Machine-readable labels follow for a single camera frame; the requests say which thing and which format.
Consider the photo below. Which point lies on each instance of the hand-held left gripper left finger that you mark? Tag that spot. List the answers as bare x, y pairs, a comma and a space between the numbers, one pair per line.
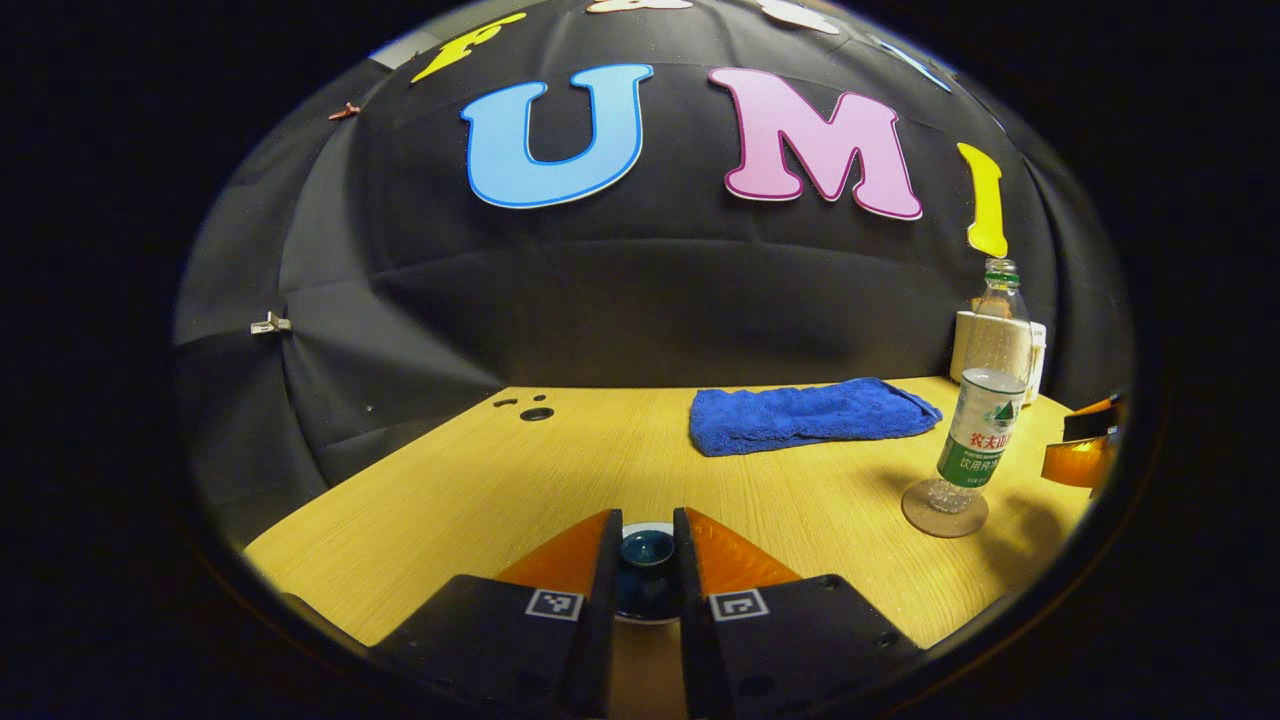
605, 600

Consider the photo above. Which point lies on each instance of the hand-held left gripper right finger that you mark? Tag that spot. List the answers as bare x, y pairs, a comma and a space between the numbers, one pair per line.
688, 620

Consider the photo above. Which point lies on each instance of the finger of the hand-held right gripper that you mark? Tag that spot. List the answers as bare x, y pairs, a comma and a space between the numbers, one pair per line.
1080, 462
1095, 405

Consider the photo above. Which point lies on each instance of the dark blue teacup lid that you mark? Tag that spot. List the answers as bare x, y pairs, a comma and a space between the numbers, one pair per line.
647, 565

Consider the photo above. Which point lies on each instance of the white teacup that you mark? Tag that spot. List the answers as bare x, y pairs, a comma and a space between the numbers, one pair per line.
650, 524

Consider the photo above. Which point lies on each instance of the clear plastic water bottle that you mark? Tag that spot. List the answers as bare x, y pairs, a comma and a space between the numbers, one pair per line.
985, 430

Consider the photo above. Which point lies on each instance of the round brown coaster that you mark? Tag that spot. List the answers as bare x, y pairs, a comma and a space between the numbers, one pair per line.
920, 518

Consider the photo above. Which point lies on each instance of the white toaster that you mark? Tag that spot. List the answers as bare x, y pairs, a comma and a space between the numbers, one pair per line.
965, 345

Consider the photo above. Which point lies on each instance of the blue towel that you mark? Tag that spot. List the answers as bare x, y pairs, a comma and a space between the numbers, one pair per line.
800, 415

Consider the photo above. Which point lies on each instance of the black backdrop cloth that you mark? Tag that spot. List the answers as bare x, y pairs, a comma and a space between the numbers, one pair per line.
600, 300

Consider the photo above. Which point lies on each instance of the white cloth clip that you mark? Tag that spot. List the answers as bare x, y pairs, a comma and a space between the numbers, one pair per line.
270, 323

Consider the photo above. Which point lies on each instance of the red cloth clip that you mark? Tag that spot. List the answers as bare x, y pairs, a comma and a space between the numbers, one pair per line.
343, 112

